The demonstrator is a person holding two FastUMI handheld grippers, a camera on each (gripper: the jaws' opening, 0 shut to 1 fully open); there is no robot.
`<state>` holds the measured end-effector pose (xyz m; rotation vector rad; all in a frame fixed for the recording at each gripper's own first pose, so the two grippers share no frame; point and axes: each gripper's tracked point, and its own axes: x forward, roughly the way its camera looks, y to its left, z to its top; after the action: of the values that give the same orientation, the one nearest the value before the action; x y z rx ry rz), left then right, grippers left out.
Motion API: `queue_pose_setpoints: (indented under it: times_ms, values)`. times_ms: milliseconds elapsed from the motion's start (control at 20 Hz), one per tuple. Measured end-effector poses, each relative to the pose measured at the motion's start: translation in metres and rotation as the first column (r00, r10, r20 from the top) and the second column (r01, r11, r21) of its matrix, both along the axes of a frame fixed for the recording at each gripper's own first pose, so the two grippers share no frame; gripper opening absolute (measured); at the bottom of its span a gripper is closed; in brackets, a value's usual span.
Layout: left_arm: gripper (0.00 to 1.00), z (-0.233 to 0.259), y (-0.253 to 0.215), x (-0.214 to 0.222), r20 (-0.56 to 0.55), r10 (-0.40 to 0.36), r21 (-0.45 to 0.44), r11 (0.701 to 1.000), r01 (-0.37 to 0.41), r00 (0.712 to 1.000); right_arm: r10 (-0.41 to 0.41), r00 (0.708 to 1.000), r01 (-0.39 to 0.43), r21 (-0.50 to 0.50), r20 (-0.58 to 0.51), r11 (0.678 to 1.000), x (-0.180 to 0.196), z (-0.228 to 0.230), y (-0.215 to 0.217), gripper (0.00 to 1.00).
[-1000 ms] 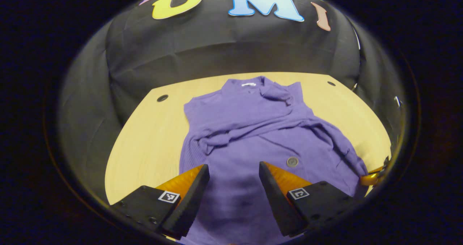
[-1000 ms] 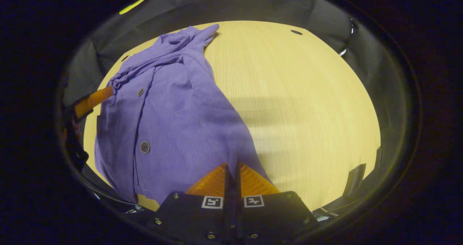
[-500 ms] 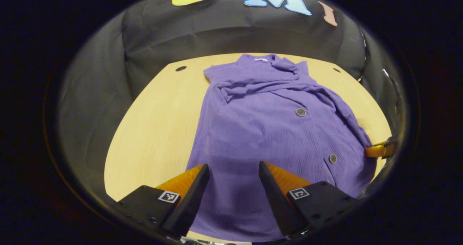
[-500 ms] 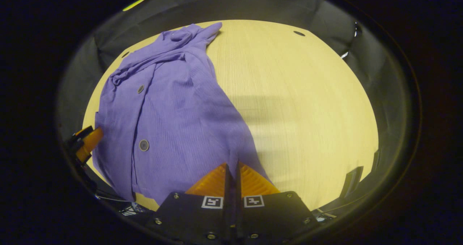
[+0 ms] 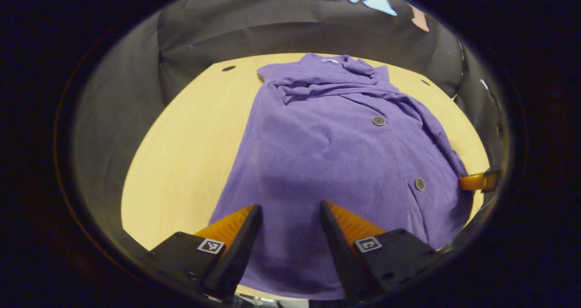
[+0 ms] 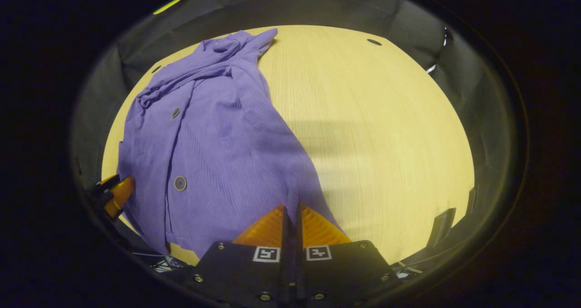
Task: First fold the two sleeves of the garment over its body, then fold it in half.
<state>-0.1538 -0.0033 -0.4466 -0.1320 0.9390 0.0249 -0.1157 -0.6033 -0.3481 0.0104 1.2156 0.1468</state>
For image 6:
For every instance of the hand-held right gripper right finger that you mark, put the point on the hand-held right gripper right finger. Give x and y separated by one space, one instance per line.
299 244

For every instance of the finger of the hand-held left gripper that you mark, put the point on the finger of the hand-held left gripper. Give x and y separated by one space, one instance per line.
121 192
106 183

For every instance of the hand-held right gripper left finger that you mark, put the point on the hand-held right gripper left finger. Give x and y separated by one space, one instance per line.
286 244

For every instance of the purple button shirt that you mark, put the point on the purple button shirt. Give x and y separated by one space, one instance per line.
218 140

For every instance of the black backdrop cloth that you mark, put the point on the black backdrop cloth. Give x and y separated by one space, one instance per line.
317 8

